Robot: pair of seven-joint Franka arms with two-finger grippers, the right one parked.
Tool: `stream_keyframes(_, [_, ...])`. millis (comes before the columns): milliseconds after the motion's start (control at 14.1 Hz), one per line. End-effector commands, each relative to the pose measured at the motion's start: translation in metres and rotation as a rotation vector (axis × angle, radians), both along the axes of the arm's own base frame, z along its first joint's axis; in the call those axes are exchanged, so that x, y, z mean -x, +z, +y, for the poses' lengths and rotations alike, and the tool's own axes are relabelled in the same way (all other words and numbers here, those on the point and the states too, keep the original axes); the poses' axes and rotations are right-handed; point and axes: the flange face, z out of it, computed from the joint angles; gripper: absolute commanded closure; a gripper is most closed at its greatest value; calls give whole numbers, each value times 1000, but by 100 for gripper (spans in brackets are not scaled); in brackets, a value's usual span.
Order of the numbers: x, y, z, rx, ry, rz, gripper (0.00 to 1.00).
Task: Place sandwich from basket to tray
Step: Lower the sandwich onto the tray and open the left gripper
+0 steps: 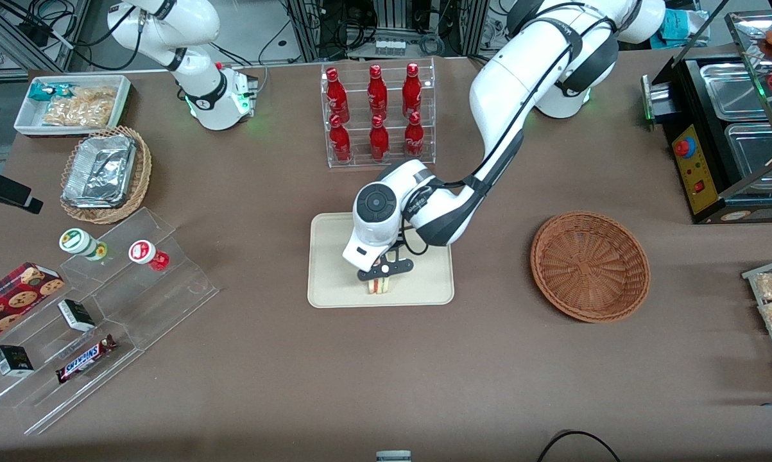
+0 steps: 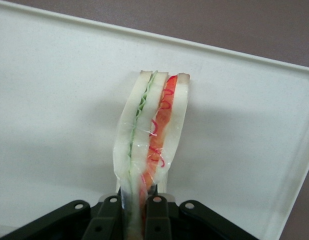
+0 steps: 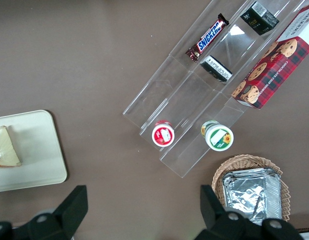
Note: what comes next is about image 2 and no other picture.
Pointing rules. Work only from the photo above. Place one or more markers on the cream rectangular plastic tray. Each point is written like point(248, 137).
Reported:
point(57, 100)

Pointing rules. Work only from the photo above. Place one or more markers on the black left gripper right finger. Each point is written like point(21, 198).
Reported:
point(157, 220)

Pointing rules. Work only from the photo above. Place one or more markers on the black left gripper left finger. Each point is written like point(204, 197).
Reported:
point(107, 220)

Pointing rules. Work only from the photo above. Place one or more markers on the triangle sandwich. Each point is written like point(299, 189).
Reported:
point(154, 120)

